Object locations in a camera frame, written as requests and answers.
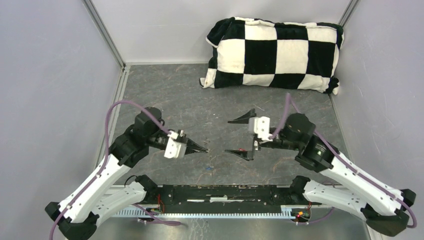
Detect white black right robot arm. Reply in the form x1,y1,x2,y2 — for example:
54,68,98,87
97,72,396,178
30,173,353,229
231,109,416,237

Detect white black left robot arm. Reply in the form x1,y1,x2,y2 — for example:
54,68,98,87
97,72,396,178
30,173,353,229
45,107,208,240

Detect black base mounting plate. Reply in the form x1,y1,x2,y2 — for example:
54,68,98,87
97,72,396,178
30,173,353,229
140,184,309,214

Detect black white checkered pillow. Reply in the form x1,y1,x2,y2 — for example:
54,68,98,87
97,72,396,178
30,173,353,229
199,17,344,95

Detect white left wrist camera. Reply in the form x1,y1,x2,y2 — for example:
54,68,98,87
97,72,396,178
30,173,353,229
164,130,184,159

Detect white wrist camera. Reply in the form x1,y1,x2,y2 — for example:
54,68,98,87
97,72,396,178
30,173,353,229
164,130,184,159
248,116,272,142

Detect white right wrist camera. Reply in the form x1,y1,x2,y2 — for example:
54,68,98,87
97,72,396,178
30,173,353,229
248,116,272,142

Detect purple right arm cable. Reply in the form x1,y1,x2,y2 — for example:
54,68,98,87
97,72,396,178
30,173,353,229
269,92,418,229

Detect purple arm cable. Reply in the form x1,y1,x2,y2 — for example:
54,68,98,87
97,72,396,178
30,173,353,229
269,92,418,229
48,99,183,240

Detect white toothed cable duct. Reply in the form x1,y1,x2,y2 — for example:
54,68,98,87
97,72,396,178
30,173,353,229
112,206,295,220

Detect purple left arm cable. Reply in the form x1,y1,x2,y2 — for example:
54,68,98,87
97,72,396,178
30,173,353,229
48,99,183,240

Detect aluminium frame rail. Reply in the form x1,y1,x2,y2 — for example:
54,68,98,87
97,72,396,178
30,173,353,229
75,184,376,209

